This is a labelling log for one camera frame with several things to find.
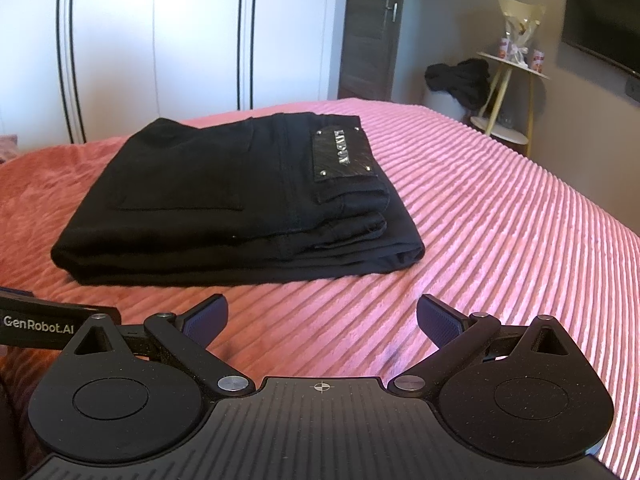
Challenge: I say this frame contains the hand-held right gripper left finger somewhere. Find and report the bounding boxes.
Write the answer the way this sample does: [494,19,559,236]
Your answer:
[70,294,255,400]

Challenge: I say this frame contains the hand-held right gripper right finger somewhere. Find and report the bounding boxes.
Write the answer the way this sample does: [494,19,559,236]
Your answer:
[389,294,576,400]

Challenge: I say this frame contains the black pants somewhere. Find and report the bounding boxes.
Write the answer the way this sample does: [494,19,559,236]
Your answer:
[51,112,426,287]

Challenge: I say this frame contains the pink ribbed blanket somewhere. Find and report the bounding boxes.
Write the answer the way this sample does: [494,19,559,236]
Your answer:
[0,97,640,480]

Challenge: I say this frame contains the purple cloth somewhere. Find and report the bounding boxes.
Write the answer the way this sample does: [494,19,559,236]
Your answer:
[0,134,21,164]

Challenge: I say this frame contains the white round basket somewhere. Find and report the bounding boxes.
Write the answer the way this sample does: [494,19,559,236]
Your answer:
[425,87,472,122]

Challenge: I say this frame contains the black clothes heap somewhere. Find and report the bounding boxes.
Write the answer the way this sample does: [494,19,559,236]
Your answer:
[424,58,494,111]

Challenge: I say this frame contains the white round side table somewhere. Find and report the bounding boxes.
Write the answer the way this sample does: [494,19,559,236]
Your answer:
[469,51,550,159]

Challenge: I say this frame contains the dark wooden door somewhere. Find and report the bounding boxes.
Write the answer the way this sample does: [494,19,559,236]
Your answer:
[338,0,409,104]

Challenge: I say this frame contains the white wardrobe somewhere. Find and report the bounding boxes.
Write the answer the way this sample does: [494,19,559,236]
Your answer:
[0,0,352,155]

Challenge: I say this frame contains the wrapped flower bouquet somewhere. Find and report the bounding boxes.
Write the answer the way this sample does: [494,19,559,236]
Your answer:
[496,0,547,67]

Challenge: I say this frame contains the wall-mounted television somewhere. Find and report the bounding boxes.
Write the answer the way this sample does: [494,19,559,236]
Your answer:
[561,0,640,79]

